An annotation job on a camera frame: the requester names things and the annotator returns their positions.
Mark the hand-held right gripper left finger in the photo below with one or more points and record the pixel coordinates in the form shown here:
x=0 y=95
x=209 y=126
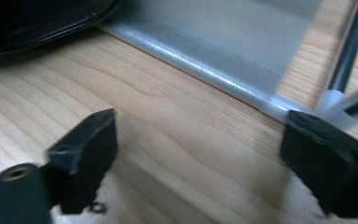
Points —
x=80 y=155

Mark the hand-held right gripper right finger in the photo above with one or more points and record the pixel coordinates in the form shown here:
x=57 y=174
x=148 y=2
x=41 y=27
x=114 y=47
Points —
x=329 y=168

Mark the grey fabric sheet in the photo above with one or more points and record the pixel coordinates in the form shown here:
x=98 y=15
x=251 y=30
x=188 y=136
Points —
x=217 y=40

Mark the black round leather bag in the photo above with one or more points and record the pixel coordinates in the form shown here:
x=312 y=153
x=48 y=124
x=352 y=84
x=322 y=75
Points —
x=34 y=21

